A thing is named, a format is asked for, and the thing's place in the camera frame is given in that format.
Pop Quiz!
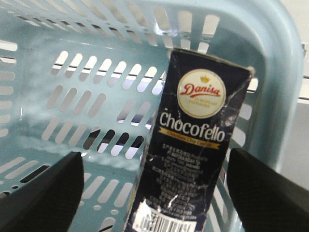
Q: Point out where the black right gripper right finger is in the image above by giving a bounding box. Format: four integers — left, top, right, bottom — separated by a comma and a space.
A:
227, 148, 309, 232

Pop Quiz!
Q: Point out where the light blue plastic basket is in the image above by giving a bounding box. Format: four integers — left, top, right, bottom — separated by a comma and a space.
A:
0, 0, 304, 232

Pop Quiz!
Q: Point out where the dark blue cookie box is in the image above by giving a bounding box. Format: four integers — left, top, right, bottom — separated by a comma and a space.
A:
123, 49, 254, 232

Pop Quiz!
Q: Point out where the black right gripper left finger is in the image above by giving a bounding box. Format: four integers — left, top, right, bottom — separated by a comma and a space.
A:
0, 152, 84, 232

